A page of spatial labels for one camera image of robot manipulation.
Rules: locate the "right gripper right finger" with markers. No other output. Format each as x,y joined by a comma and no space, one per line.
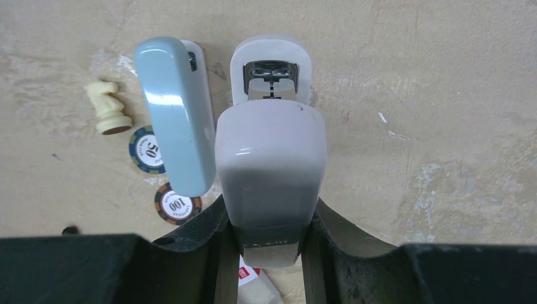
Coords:
344,264

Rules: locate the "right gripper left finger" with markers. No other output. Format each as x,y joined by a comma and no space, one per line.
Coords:
196,263

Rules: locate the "red white card box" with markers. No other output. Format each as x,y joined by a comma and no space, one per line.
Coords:
255,287

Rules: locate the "white stapler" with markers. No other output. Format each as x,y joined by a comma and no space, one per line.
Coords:
270,150

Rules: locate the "light blue stapler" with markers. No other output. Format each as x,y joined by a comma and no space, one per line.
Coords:
174,80

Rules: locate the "lower poker chip in row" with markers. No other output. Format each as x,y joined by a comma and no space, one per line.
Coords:
174,208

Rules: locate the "poker chip in row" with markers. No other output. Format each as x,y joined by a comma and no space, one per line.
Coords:
145,152
174,208

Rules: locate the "upper poker chip in row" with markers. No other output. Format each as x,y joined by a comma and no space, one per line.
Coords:
145,152

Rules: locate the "black chess pawn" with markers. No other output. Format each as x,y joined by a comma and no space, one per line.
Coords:
70,231

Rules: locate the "small cork piece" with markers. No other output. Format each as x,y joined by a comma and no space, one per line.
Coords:
109,110

